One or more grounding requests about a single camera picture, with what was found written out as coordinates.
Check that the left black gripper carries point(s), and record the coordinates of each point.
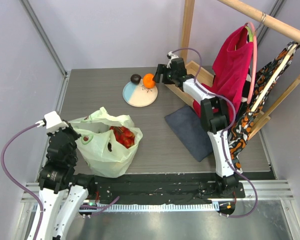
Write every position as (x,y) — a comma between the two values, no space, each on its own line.
(71,128)

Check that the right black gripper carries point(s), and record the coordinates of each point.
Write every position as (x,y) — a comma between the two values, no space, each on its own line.
(160,74)

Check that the orange fruit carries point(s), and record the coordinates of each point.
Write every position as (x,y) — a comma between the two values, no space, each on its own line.
(148,81)

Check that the dark brown plum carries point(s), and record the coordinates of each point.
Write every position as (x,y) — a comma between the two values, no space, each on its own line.
(135,79)

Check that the green avocado print plastic bag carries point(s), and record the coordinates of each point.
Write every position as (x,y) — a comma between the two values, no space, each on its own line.
(104,155)

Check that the red strawberries cluster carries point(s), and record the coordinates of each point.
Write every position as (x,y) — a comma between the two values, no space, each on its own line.
(124,136)

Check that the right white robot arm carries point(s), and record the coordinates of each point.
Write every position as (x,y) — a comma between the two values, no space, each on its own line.
(214,116)

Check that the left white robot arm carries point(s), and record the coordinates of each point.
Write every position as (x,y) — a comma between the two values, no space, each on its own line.
(61,191)

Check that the round wooden fruit plate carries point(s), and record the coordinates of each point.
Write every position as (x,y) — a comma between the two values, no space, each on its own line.
(138,95)

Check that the dark blue folded cloth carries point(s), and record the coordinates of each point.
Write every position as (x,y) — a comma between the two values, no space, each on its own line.
(186,125)

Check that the red shirt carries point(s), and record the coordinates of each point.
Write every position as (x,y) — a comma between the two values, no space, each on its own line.
(231,68)

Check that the pink plastic hanger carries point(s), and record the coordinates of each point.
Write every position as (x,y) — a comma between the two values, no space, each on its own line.
(252,34)

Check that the orange black patterned garment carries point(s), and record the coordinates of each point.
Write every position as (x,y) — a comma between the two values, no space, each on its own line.
(240,132)

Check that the wooden clothes rack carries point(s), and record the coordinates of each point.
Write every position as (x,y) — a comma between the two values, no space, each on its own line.
(264,19)

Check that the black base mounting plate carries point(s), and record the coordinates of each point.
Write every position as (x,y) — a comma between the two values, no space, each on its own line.
(161,189)

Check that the wooden hanger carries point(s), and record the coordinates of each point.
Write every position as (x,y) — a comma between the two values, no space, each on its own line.
(274,76)

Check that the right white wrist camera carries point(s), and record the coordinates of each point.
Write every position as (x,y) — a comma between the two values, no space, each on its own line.
(171,56)

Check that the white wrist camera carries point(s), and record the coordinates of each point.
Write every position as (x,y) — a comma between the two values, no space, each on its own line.
(171,56)
(52,122)

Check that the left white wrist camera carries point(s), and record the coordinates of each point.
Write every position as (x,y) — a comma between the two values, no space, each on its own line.
(52,122)

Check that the white slotted cable duct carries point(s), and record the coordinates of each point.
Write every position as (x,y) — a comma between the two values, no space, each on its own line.
(214,206)

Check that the aluminium corner frame profile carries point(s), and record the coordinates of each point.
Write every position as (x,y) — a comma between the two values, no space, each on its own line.
(44,37)

